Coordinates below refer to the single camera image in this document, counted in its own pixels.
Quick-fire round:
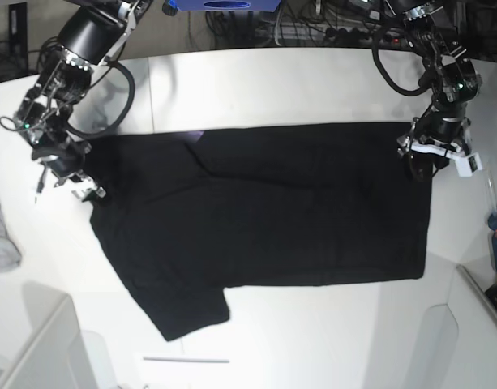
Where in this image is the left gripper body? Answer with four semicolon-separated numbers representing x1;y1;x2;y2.
397;107;473;162

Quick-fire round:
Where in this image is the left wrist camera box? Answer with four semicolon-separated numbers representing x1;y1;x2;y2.
455;152;483;177

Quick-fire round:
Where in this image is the blue plastic bin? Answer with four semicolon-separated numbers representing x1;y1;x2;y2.
169;0;281;12

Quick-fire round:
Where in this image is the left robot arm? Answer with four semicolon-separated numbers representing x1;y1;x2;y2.
371;1;482;182

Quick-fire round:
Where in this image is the black T-shirt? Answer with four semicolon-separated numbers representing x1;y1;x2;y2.
86;122;431;341

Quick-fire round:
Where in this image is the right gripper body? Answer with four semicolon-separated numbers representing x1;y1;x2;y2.
32;139;104;199

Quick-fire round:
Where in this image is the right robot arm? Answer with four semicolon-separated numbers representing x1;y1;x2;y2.
0;0;152;204

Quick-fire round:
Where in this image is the black power strip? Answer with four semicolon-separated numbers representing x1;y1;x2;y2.
321;28;406;48

